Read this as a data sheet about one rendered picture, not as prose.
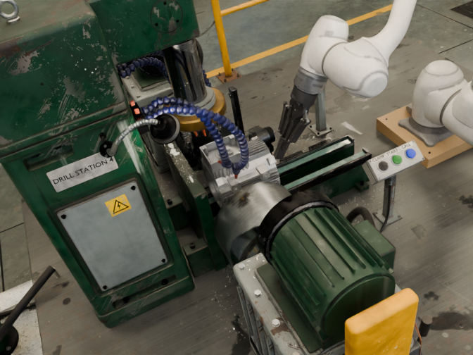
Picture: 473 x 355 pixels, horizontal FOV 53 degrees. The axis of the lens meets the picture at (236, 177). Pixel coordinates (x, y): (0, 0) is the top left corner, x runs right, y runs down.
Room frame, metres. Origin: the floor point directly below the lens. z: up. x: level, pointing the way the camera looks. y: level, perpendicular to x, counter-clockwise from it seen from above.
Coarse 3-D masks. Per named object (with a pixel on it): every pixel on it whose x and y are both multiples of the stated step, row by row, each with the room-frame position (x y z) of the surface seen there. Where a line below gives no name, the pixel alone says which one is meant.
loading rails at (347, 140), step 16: (336, 144) 1.33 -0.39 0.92; (352, 144) 1.33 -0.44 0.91; (288, 160) 1.29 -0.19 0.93; (304, 160) 1.28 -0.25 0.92; (320, 160) 1.29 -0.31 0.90; (336, 160) 1.31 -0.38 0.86; (352, 160) 1.22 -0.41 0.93; (288, 176) 1.25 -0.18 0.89; (304, 176) 1.27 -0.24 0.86; (320, 176) 1.17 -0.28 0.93; (336, 176) 1.19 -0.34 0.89; (352, 176) 1.21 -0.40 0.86; (336, 192) 1.19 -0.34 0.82
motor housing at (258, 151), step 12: (252, 144) 1.19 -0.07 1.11; (264, 144) 1.18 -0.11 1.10; (252, 156) 1.14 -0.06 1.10; (264, 156) 1.15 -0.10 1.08; (204, 168) 1.21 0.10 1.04; (252, 168) 1.12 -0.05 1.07; (276, 168) 1.12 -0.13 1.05; (240, 180) 1.08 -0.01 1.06; (252, 180) 1.09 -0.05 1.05; (264, 180) 1.09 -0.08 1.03; (276, 180) 1.10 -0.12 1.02; (216, 192) 1.18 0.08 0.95; (228, 192) 1.07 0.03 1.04
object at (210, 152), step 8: (208, 144) 1.19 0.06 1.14; (232, 144) 1.20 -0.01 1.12; (208, 152) 1.19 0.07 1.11; (216, 152) 1.17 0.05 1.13; (232, 152) 1.15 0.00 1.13; (240, 152) 1.12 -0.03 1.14; (208, 160) 1.11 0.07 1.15; (216, 160) 1.14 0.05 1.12; (232, 160) 1.11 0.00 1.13; (208, 168) 1.14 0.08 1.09; (216, 168) 1.10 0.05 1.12; (224, 168) 1.10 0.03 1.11; (216, 176) 1.09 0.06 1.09; (224, 176) 1.10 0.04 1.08
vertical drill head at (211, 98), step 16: (176, 48) 1.10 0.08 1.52; (192, 48) 1.11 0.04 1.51; (176, 64) 1.10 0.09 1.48; (192, 64) 1.10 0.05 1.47; (176, 80) 1.10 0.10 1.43; (192, 80) 1.10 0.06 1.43; (176, 96) 1.12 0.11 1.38; (192, 96) 1.10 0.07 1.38; (208, 96) 1.12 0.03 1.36; (224, 96) 1.14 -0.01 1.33; (224, 112) 1.10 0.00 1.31; (192, 128) 1.05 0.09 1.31
